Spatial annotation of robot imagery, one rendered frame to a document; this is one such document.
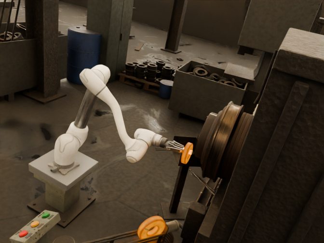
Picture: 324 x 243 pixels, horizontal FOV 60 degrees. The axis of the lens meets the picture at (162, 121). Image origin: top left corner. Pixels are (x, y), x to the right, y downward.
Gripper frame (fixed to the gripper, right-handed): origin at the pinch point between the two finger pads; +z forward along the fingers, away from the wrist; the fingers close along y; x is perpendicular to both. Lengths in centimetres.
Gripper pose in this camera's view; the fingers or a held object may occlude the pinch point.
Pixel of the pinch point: (187, 151)
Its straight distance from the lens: 200.7
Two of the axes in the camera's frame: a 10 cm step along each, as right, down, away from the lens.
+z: 9.0, 2.9, -3.2
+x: 1.4, -8.9, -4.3
